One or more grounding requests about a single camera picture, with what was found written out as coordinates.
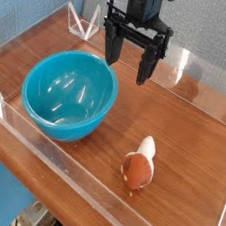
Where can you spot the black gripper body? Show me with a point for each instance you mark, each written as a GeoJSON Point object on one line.
{"type": "Point", "coordinates": [119, 23]}

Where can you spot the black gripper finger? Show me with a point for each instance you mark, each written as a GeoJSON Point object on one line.
{"type": "Point", "coordinates": [113, 42]}
{"type": "Point", "coordinates": [149, 59]}

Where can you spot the blue plastic bowl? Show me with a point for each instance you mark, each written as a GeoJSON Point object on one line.
{"type": "Point", "coordinates": [69, 94]}

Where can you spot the brown and white toy mushroom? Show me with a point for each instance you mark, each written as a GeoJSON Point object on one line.
{"type": "Point", "coordinates": [137, 167]}

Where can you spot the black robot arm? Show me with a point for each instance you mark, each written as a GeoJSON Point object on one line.
{"type": "Point", "coordinates": [144, 10]}

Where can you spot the clear acrylic back barrier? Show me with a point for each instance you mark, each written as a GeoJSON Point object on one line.
{"type": "Point", "coordinates": [193, 79]}

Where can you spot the clear acrylic barrier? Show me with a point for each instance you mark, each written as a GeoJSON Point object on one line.
{"type": "Point", "coordinates": [102, 199]}
{"type": "Point", "coordinates": [193, 79]}

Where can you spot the clear acrylic front barrier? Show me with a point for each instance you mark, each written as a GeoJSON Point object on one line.
{"type": "Point", "coordinates": [102, 199]}

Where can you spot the white box under table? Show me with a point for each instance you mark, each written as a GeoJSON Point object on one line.
{"type": "Point", "coordinates": [36, 214]}

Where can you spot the clear acrylic corner bracket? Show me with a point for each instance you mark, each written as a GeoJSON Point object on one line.
{"type": "Point", "coordinates": [79, 26]}

